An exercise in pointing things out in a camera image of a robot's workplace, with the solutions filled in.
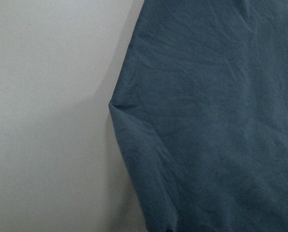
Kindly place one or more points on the black t-shirt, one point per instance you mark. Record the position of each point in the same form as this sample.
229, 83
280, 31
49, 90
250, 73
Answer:
200, 113

